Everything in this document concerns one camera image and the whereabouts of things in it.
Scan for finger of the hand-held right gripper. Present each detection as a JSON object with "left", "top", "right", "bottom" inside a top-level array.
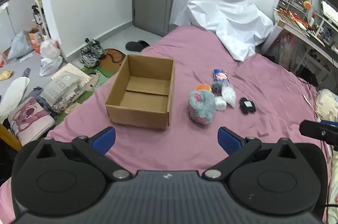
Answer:
[{"left": 299, "top": 120, "right": 338, "bottom": 147}]

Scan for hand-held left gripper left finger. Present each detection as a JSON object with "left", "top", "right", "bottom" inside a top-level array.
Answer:
[{"left": 35, "top": 126, "right": 133, "bottom": 182}]

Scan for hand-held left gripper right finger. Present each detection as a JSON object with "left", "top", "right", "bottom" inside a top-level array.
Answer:
[{"left": 202, "top": 127, "right": 301, "bottom": 182}]

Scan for cardboard box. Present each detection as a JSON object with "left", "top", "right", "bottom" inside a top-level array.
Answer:
[{"left": 105, "top": 54, "right": 175, "bottom": 131}]

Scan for small grey knit item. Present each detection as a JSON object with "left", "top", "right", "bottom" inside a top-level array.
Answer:
[{"left": 210, "top": 82, "right": 224, "bottom": 94}]

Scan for blue printed tissue pack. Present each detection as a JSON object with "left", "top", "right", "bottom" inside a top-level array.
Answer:
[{"left": 213, "top": 69, "right": 230, "bottom": 85}]

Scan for white soft pad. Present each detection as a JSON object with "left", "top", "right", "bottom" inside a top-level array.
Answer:
[{"left": 214, "top": 96, "right": 228, "bottom": 111}]

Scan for orange round soft item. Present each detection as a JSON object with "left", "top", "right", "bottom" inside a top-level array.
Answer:
[{"left": 195, "top": 84, "right": 212, "bottom": 93}]

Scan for thin wooden stick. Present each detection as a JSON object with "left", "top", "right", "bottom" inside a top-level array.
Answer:
[{"left": 303, "top": 95, "right": 320, "bottom": 115}]

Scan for cream blanket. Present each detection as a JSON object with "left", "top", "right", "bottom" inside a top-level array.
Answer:
[{"left": 315, "top": 88, "right": 338, "bottom": 124}]

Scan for black fuzzy item white label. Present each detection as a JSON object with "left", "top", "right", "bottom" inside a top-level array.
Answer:
[{"left": 239, "top": 98, "right": 256, "bottom": 115}]

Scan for grey pink plush toy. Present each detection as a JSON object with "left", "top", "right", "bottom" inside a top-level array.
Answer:
[{"left": 188, "top": 90, "right": 217, "bottom": 125}]

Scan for clear plastic bag white filling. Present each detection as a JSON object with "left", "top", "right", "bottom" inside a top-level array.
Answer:
[{"left": 221, "top": 84, "right": 237, "bottom": 109}]

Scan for green floor mat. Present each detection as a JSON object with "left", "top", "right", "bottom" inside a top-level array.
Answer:
[{"left": 80, "top": 65, "right": 117, "bottom": 93}]

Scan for clear wrapped package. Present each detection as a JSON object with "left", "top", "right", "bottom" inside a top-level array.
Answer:
[{"left": 40, "top": 73, "right": 85, "bottom": 109}]

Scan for white desk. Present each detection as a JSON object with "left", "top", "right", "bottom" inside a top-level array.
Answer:
[{"left": 260, "top": 8, "right": 338, "bottom": 85}]

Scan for pink printed cushion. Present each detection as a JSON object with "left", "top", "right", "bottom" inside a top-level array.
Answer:
[{"left": 8, "top": 97, "right": 55, "bottom": 146}]

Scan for brown round rug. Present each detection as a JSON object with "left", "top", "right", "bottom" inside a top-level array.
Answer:
[{"left": 99, "top": 48, "right": 127, "bottom": 72}]

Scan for pink bed sheet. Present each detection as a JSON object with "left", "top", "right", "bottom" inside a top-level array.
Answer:
[{"left": 0, "top": 25, "right": 334, "bottom": 224}]

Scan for black slippers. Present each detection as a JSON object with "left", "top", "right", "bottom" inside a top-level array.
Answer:
[{"left": 125, "top": 40, "right": 150, "bottom": 52}]

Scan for long white pillow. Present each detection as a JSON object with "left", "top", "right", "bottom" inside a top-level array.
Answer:
[{"left": 0, "top": 68, "right": 31, "bottom": 123}]

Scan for orange carton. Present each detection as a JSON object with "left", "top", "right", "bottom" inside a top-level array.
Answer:
[{"left": 28, "top": 32, "right": 44, "bottom": 54}]

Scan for white keyboard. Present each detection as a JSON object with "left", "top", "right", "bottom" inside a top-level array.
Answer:
[{"left": 321, "top": 0, "right": 338, "bottom": 27}]

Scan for grey plastic bag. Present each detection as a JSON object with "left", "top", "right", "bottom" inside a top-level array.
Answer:
[{"left": 7, "top": 31, "right": 34, "bottom": 60}]

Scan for white cover sheet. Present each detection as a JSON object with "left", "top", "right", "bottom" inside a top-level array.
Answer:
[{"left": 169, "top": 0, "right": 274, "bottom": 62}]

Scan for white cabinet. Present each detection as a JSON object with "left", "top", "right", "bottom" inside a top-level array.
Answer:
[{"left": 0, "top": 0, "right": 41, "bottom": 56}]

